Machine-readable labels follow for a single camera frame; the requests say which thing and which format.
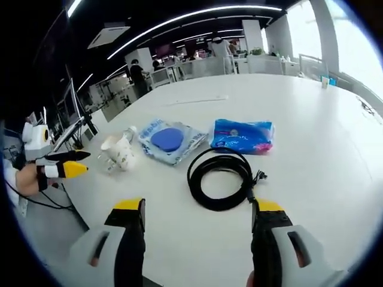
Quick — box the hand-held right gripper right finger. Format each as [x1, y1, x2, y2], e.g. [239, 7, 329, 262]
[250, 198, 351, 287]

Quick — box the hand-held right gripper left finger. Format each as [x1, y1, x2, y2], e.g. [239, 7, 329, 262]
[70, 197, 147, 287]

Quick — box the floral paper cup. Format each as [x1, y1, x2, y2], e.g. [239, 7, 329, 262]
[99, 133, 139, 172]

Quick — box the clear plastic water bottle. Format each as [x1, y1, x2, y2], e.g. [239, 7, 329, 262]
[96, 125, 139, 176]

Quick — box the clear bag with blue pad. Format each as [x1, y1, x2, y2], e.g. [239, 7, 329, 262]
[137, 117, 209, 166]

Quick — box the blue tissue pack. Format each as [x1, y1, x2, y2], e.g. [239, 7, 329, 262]
[209, 118, 276, 157]

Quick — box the person's left hand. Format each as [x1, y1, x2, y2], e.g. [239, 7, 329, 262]
[15, 163, 50, 197]

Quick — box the white standing desk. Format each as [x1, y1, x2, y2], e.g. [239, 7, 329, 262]
[51, 117, 88, 151]

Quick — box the monitor on stand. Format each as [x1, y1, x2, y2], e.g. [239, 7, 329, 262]
[55, 77, 86, 126]

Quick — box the white cabinet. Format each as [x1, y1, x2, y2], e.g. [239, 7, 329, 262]
[100, 104, 127, 122]

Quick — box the white table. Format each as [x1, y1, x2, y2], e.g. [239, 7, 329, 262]
[70, 73, 383, 287]

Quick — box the white square pillar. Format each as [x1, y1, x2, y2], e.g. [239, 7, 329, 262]
[124, 47, 157, 70]

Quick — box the small white mesh partition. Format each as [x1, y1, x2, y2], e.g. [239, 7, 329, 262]
[150, 66, 176, 88]

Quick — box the ceiling air conditioner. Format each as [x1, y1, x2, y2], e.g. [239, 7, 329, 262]
[87, 26, 132, 50]

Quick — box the wide white mesh partition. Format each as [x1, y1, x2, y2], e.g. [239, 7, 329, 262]
[191, 57, 227, 77]

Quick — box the long ceiling light strip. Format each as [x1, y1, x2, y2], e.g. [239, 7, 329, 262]
[107, 5, 284, 59]

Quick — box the small blue box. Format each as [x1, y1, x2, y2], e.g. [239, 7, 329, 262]
[320, 75, 339, 88]

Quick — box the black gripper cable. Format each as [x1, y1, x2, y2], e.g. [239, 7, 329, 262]
[5, 179, 75, 210]

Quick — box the thin dark cable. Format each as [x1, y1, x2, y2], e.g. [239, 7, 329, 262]
[355, 96, 383, 124]

